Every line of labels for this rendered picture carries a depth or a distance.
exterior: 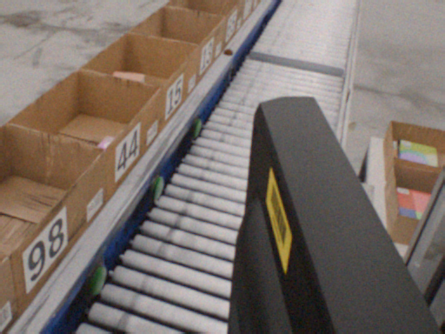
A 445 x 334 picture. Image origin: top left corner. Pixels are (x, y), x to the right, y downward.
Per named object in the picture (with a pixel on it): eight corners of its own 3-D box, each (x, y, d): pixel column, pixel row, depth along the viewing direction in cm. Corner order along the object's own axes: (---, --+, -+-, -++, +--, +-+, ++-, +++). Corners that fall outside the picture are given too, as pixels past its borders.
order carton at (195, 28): (195, 87, 193) (200, 45, 184) (126, 71, 201) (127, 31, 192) (222, 52, 225) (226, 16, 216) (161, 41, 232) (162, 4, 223)
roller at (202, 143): (329, 186, 175) (333, 175, 172) (189, 150, 188) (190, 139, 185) (331, 178, 179) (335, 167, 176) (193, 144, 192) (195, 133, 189)
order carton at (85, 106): (106, 203, 130) (106, 150, 121) (9, 176, 138) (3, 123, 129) (160, 133, 162) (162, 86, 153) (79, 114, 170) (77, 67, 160)
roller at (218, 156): (328, 197, 169) (332, 184, 167) (183, 159, 183) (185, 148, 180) (329, 189, 173) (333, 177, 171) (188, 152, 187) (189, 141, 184)
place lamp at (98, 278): (95, 303, 116) (94, 282, 113) (89, 301, 117) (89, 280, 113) (108, 282, 122) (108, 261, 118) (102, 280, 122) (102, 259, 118)
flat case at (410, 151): (435, 151, 184) (436, 148, 183) (437, 178, 168) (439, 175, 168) (395, 142, 187) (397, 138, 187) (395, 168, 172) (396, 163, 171)
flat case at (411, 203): (435, 198, 159) (437, 195, 158) (445, 237, 143) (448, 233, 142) (390, 189, 161) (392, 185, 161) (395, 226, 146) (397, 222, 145)
